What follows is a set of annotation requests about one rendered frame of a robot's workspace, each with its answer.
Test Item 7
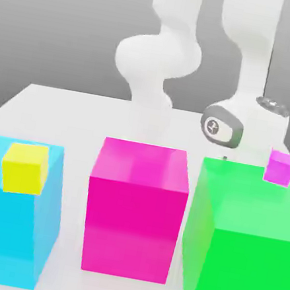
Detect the small yellow cube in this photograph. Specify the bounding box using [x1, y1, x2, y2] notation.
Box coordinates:
[0, 138, 54, 199]

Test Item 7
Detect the small violet cube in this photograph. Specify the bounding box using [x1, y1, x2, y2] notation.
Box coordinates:
[261, 148, 290, 189]

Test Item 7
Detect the large magenta box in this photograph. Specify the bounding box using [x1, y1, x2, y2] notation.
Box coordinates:
[73, 134, 198, 287]

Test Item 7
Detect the large green box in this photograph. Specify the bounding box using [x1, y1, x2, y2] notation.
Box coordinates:
[172, 154, 290, 290]

